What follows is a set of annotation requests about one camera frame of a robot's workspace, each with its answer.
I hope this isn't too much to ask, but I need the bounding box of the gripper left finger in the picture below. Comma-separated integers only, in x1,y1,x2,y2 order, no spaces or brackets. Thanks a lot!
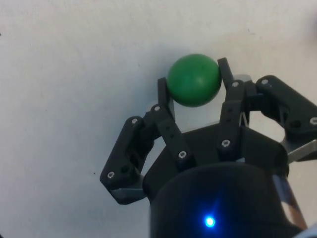
100,77,198,205

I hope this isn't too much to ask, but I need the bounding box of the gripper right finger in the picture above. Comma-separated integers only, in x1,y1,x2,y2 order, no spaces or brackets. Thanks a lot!
215,57,317,163

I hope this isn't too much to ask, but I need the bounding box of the green ball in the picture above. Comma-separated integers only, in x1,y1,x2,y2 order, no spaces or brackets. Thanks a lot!
166,53,222,108

